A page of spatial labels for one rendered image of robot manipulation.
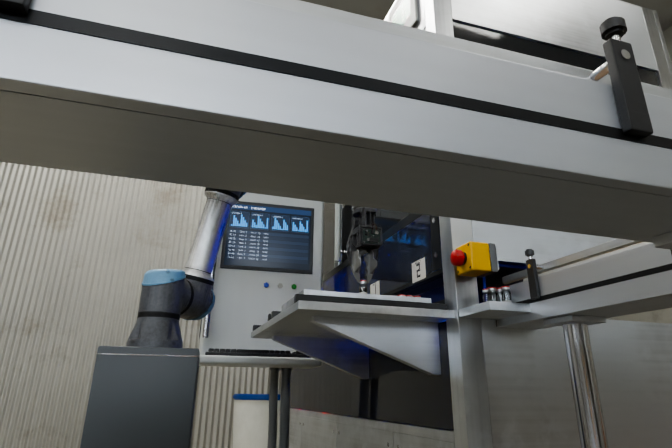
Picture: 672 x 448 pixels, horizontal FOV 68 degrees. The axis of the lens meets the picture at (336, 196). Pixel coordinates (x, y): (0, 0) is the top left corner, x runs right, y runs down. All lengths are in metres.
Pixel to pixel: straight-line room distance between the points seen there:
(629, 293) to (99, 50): 0.93
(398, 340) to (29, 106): 1.10
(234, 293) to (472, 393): 1.18
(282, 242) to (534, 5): 1.36
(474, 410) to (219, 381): 3.77
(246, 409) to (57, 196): 2.74
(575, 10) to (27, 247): 4.67
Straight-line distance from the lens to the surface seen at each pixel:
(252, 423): 3.99
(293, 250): 2.23
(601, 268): 1.09
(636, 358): 1.63
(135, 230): 5.14
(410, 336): 1.34
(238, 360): 1.90
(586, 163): 0.43
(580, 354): 1.20
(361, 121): 0.34
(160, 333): 1.48
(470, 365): 1.29
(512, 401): 1.35
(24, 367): 5.10
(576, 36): 2.02
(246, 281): 2.18
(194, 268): 1.64
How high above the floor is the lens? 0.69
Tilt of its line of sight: 22 degrees up
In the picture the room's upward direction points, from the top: 1 degrees clockwise
